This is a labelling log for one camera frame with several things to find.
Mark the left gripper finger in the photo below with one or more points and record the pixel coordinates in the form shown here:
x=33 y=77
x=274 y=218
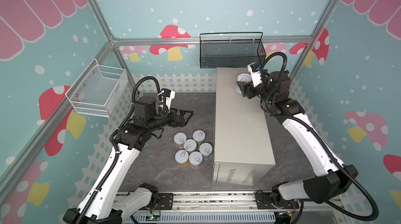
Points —
x=186 y=113
x=183 y=121

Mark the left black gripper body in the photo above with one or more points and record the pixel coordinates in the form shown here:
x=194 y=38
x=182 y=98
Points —
x=173 y=122

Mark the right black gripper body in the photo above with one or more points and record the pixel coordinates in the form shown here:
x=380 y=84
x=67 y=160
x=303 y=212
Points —
x=248 y=89

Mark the blue label can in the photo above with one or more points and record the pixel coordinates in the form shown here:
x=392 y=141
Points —
x=243 y=79

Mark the pink label can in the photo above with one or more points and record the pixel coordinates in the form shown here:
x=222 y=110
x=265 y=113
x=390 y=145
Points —
x=179 y=140

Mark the yellow label can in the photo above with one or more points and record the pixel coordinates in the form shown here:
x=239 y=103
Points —
x=182 y=158

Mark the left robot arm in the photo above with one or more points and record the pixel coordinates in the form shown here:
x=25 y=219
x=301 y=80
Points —
x=150 y=111

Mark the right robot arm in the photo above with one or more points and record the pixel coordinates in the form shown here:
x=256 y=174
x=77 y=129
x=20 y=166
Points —
x=270 y=83

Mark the beige metal cabinet counter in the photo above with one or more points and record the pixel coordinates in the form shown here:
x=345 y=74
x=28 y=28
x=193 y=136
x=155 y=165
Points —
x=243 y=151

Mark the green label can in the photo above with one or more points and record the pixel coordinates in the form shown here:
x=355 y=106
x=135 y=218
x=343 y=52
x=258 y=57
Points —
x=199 y=137

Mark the can under stacked can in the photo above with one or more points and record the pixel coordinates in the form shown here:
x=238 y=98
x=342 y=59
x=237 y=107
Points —
x=190 y=145

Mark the can beside cabinet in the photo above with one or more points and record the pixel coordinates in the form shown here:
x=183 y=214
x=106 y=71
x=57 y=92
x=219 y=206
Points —
x=206 y=149

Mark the pink front can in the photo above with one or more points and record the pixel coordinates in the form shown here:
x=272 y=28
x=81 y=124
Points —
x=195 y=159

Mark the green circuit board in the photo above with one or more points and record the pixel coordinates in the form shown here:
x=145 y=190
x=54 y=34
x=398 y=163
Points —
x=153 y=217

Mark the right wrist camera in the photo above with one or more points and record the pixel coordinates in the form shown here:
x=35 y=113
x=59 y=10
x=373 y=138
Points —
x=255 y=72

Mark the black mesh wall basket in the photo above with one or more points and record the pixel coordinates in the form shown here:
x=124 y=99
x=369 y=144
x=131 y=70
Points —
x=230 y=49

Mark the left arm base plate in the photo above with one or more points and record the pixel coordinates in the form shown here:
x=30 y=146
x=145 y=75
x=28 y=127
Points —
x=163 y=201

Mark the white wire wall basket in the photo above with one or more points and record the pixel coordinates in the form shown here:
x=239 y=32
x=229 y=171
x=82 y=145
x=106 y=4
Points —
x=97 y=90

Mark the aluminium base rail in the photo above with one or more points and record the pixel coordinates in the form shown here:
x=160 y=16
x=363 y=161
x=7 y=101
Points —
x=234 y=207

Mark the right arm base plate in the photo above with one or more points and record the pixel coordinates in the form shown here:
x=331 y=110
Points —
x=265 y=200

